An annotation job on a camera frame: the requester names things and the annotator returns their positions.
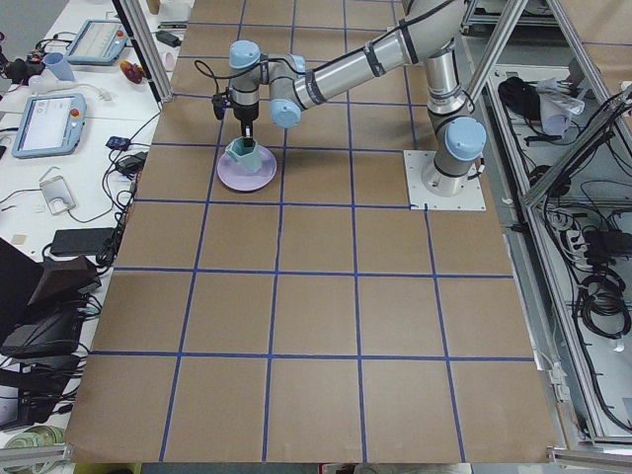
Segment upper teach pendant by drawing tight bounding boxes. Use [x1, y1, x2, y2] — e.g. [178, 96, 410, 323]
[66, 20, 128, 65]

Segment blue plastic cup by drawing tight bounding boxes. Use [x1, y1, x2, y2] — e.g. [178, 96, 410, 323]
[43, 52, 75, 82]

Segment black braided cable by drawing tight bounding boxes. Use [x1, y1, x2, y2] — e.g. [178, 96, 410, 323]
[193, 58, 236, 122]

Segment mint faceted cup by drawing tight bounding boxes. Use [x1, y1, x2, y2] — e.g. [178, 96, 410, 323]
[226, 137, 262, 173]

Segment aluminium frame post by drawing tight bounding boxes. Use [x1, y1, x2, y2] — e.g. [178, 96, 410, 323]
[112, 0, 173, 104]

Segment teach pendant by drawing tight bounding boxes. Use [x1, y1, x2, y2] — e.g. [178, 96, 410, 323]
[12, 94, 87, 159]
[66, 20, 128, 65]

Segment lilac plate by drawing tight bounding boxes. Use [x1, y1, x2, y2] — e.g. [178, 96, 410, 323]
[217, 147, 277, 193]

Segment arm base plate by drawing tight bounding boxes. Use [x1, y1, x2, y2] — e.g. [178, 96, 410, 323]
[403, 150, 486, 211]

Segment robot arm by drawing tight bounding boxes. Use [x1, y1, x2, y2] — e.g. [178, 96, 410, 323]
[211, 1, 487, 198]

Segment lower teach pendant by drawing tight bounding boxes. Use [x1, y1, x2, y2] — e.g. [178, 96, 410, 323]
[12, 94, 87, 159]

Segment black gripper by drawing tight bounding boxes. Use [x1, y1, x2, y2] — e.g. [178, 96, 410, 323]
[233, 104, 260, 144]

